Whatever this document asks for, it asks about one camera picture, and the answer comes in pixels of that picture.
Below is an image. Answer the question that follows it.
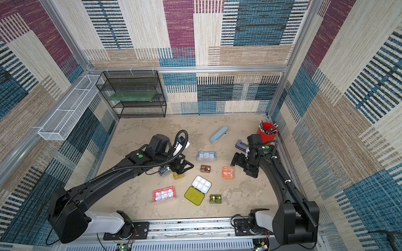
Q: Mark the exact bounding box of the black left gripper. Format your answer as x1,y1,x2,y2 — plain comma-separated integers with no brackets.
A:
154,149,196,175

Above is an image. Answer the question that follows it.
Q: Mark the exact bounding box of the orange pillbox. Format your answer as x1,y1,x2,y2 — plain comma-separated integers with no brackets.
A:
222,167,235,179

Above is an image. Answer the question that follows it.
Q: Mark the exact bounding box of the blue six-compartment pillbox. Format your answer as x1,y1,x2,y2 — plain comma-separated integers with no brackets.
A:
196,151,217,162

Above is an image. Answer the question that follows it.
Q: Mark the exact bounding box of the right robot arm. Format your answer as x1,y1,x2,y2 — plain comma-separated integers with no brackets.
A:
231,134,320,246

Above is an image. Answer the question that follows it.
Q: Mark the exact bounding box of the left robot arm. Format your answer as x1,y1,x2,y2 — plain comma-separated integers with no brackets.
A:
48,130,194,244

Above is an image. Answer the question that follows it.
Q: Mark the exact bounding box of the yellow two-compartment pillbox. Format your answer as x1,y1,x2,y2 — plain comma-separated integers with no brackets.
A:
172,172,185,180

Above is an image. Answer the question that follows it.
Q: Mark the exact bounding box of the round dark blue pillbox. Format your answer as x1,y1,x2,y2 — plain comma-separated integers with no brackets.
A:
158,166,172,177

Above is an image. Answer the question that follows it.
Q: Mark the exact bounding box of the maroon two-compartment pillbox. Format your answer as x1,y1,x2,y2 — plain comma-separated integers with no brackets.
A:
200,165,211,173

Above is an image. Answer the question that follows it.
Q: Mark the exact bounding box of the white pillbox with green lid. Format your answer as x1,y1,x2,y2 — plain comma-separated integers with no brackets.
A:
184,176,212,206

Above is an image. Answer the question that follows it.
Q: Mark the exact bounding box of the pink pillbox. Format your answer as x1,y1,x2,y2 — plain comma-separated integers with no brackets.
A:
152,186,176,203

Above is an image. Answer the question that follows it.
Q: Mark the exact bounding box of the light blue stapler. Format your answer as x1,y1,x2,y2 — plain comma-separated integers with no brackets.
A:
209,126,228,144

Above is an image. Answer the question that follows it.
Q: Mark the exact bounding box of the red pen cup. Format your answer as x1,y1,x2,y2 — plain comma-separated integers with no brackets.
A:
257,121,278,143

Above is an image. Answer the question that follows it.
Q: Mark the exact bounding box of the small green two-compartment pillbox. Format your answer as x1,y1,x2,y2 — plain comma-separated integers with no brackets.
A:
209,194,222,204

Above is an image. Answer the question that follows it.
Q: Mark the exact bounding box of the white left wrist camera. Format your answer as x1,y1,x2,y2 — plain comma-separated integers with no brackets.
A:
175,136,190,154

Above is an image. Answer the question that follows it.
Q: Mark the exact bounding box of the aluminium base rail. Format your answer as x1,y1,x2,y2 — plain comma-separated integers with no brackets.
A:
53,217,331,251

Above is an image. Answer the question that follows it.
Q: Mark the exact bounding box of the black wire mesh shelf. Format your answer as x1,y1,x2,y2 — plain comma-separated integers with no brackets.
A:
96,70,167,119

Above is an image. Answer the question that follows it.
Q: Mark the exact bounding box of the white wire mesh basket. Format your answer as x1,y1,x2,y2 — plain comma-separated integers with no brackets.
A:
38,74,99,141

